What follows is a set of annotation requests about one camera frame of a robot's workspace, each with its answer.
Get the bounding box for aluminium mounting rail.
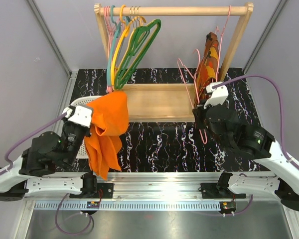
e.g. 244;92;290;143
23;171;287;212

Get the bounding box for white perforated plastic basket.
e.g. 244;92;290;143
69;96;103;160

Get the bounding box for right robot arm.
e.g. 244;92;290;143
192;105;299;211

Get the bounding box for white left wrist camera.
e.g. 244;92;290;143
63;104;93;128

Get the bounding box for pink hanger holding camouflage trousers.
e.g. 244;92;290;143
215;5;232;82

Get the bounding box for thick yellow hanger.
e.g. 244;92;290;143
110;4;130;87

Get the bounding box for green hanger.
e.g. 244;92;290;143
114;19;161;90
114;26;150;90

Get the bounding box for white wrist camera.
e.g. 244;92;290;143
204;82;229;109
63;104;93;128

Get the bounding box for teal hanger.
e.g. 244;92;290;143
106;5;130;87

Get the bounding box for camouflage orange trousers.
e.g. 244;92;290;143
194;32;219;106

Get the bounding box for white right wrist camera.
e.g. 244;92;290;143
204;82;229;109

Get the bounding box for wooden clothes rack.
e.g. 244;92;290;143
94;2;254;122

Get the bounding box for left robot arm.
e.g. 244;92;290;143
0;121;98;202

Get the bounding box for pink wire hanger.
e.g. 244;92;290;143
177;48;208;145

